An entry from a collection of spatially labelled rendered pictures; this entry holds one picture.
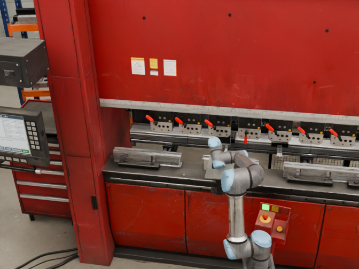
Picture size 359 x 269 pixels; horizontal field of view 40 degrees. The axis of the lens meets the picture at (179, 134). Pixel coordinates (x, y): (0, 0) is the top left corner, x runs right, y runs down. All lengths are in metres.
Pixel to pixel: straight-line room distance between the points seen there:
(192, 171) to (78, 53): 1.17
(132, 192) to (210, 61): 1.16
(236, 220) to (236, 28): 1.12
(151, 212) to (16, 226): 1.42
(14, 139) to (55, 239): 1.56
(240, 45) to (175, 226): 1.48
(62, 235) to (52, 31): 2.00
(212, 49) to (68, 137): 1.13
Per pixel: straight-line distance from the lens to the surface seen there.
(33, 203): 4.47
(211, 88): 3.21
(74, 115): 3.31
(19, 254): 4.40
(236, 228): 2.78
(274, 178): 3.52
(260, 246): 2.86
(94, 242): 3.97
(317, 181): 3.50
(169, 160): 3.57
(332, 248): 3.81
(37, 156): 3.08
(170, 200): 3.63
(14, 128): 3.05
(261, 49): 3.07
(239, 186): 2.65
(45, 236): 4.50
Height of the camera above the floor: 2.97
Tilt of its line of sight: 32 degrees down
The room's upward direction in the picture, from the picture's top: 1 degrees counter-clockwise
